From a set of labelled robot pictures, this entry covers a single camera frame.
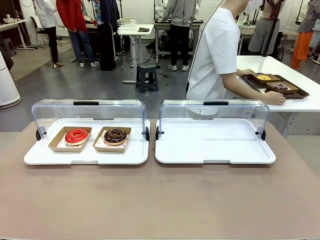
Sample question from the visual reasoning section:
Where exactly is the person's right hand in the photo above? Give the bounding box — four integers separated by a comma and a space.
268, 91, 287, 106

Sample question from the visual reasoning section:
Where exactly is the dark sprinkled donut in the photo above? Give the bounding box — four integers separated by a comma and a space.
265, 81, 300, 95

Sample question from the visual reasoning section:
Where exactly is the dark brown serving tray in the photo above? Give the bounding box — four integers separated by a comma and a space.
242, 73, 310, 101

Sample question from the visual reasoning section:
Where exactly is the person's right forearm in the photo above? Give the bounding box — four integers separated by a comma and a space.
236, 82, 272, 105

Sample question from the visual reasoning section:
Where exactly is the person in grey skirt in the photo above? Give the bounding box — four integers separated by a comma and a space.
248, 0, 281, 55

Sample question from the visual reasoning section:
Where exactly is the person in white t-shirt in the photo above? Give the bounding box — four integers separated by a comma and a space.
185, 0, 251, 116

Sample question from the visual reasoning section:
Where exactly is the person in orange trousers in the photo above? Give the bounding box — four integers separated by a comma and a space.
290, 0, 320, 71

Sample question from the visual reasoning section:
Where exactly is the person in grey hoodie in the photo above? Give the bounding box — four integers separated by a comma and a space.
161, 0, 199, 72

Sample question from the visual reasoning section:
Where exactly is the person in dark blue jacket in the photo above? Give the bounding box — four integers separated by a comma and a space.
92, 0, 121, 72

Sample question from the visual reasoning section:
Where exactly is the chocolate glazed donut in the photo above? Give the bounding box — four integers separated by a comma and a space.
103, 127, 128, 146

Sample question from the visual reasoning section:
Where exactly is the person in red jacket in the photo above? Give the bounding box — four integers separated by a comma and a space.
55, 0, 100, 69

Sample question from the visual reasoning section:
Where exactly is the red glazed donut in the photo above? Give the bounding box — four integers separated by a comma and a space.
64, 128, 90, 147
47, 126, 93, 153

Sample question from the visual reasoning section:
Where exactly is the person in white coat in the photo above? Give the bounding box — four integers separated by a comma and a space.
33, 0, 61, 69

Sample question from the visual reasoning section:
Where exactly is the large white table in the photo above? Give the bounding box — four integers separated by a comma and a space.
232, 55, 320, 136

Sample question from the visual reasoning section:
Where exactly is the clear display lid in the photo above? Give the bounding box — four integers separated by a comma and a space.
31, 98, 150, 141
156, 99, 270, 141

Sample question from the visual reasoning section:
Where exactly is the black stand pole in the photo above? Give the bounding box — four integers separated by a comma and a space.
261, 0, 286, 58

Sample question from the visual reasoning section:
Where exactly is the white display tray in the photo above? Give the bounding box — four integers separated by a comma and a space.
23, 117, 151, 166
154, 117, 277, 165

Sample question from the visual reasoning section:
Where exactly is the grey plastic stool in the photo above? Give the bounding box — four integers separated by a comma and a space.
135, 63, 159, 94

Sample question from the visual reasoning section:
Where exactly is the white height-adjustable desk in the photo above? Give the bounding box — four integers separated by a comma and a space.
117, 23, 155, 84

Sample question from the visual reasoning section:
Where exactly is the white paper liner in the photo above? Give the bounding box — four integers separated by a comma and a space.
57, 129, 90, 149
96, 129, 131, 149

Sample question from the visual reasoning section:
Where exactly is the black chair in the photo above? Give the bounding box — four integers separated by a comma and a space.
29, 16, 49, 50

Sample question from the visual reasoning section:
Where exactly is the white air purifier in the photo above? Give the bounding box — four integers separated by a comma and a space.
0, 51, 22, 109

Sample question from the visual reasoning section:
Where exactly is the white wire rack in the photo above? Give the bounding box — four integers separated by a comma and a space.
116, 18, 137, 31

